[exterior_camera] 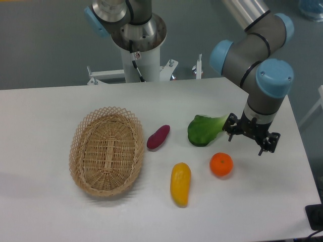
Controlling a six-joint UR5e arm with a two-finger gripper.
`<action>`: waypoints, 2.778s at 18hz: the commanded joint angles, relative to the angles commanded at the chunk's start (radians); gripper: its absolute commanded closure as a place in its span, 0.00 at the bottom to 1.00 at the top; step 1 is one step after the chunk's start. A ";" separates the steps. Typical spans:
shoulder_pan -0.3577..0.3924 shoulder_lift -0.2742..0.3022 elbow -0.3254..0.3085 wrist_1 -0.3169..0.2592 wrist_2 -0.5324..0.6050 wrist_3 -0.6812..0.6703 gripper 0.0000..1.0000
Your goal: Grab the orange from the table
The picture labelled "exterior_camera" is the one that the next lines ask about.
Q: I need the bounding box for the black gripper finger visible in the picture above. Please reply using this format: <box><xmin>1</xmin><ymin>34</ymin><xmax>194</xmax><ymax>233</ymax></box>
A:
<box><xmin>222</xmin><ymin>113</ymin><xmax>239</xmax><ymax>142</ymax></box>
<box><xmin>257</xmin><ymin>132</ymin><xmax>281</xmax><ymax>156</ymax></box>

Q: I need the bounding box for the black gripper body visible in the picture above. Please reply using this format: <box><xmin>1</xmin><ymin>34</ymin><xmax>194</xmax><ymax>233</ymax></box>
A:
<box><xmin>232</xmin><ymin>113</ymin><xmax>273</xmax><ymax>144</ymax></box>

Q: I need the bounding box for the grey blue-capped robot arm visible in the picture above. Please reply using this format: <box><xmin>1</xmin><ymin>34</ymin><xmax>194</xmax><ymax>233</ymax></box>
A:
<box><xmin>84</xmin><ymin>1</ymin><xmax>294</xmax><ymax>152</ymax></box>

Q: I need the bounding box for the green leafy vegetable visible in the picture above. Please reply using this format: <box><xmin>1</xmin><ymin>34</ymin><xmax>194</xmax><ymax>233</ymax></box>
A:
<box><xmin>187</xmin><ymin>114</ymin><xmax>229</xmax><ymax>147</ymax></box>

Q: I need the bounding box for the orange fruit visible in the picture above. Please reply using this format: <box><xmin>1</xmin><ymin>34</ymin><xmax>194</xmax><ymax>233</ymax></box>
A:
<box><xmin>209</xmin><ymin>152</ymin><xmax>234</xmax><ymax>177</ymax></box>

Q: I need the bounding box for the yellow mango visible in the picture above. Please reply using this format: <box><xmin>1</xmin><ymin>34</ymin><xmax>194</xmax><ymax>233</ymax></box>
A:
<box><xmin>170</xmin><ymin>162</ymin><xmax>191</xmax><ymax>208</ymax></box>

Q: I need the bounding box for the purple sweet potato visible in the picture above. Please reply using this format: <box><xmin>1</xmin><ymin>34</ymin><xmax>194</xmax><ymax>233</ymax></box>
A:
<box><xmin>146</xmin><ymin>125</ymin><xmax>171</xmax><ymax>150</ymax></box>

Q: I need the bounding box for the black device at corner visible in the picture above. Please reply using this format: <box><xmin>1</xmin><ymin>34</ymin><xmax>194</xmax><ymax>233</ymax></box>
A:
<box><xmin>305</xmin><ymin>204</ymin><xmax>322</xmax><ymax>230</ymax></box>

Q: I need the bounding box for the woven wicker basket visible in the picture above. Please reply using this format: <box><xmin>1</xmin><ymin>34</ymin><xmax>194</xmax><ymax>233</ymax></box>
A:
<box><xmin>69</xmin><ymin>106</ymin><xmax>145</xmax><ymax>198</ymax></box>

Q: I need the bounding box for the blue object top right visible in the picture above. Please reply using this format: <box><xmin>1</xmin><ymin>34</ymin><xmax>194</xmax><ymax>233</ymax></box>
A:
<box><xmin>298</xmin><ymin>0</ymin><xmax>322</xmax><ymax>22</ymax></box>

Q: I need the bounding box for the white frame at right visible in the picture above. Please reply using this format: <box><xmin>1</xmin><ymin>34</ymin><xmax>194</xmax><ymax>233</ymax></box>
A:
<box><xmin>298</xmin><ymin>85</ymin><xmax>322</xmax><ymax>130</ymax></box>

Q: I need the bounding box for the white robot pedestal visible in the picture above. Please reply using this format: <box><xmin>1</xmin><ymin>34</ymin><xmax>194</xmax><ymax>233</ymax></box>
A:
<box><xmin>86</xmin><ymin>45</ymin><xmax>204</xmax><ymax>86</ymax></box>

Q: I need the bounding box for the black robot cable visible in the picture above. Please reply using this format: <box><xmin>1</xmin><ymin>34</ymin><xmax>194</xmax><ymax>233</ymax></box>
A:
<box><xmin>128</xmin><ymin>39</ymin><xmax>146</xmax><ymax>83</ymax></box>

